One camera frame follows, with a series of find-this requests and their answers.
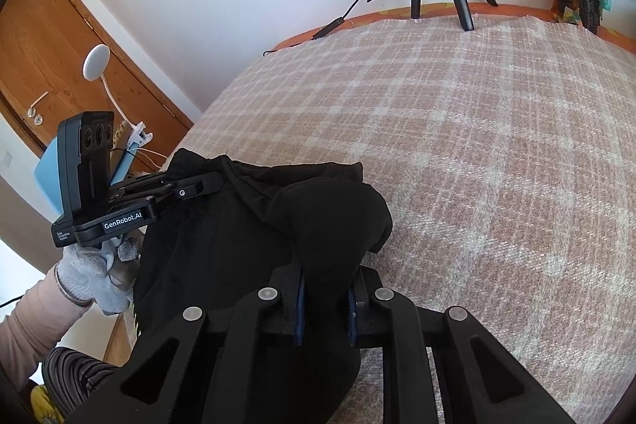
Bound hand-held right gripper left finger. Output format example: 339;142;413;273
64;265;306;424

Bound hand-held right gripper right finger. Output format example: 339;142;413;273
347;266;580;424

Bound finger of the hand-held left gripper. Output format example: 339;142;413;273
113;172;223;209

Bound black pants with yellow stripes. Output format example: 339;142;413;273
132;148;389;424

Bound person's left forearm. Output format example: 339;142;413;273
0;267;93;387

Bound person's left hand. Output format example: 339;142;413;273
54;238;145;316

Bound white clip lamp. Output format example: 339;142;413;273
82;44;155;151

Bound wooden door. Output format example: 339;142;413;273
0;0;194;159

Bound beige plaid blanket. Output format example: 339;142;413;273
107;14;636;424

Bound striped dark clothing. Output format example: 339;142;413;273
42;347;131;417

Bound yellow patterned slipper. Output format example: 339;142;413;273
31;385;65;424

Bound orange bedsheet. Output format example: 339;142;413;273
275;2;636;54

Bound silver door handle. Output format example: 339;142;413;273
27;91;50;127

